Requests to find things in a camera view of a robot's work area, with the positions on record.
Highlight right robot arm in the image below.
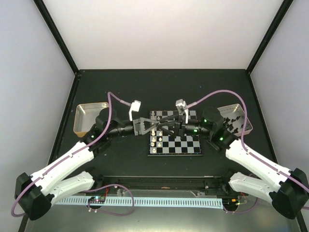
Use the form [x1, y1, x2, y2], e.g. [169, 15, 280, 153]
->
[152, 107, 309, 219]

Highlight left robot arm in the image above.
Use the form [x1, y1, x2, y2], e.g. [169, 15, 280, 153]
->
[11, 108, 159, 220]

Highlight black chess pieces in tray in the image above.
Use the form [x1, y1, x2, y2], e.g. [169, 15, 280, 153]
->
[224, 116, 244, 134]

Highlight black and white chessboard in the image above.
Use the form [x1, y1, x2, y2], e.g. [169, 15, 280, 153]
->
[148, 110, 202, 157]

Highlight gold metal tray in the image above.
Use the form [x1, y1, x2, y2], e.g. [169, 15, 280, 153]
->
[73, 102, 109, 138]

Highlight pink metal tray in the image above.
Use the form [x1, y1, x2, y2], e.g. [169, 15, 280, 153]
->
[218, 104, 245, 137]

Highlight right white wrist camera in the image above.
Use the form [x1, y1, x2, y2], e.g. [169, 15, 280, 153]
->
[175, 99, 189, 124]

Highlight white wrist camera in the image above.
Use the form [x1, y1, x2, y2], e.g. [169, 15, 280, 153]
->
[175, 99, 189, 124]
[128, 100, 141, 121]

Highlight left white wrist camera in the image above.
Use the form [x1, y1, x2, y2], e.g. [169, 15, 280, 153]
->
[128, 100, 141, 121]

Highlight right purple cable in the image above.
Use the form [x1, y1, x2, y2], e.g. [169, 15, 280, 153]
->
[187, 90, 309, 215]

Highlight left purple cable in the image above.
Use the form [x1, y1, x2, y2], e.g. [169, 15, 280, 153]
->
[11, 91, 133, 217]

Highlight black aluminium frame rail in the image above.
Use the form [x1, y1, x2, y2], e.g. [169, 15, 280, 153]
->
[95, 176, 236, 196]

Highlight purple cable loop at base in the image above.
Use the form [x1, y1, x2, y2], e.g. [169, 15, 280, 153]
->
[86, 184, 135, 216]

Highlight light blue cable duct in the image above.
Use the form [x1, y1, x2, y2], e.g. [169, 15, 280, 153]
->
[57, 196, 223, 209]

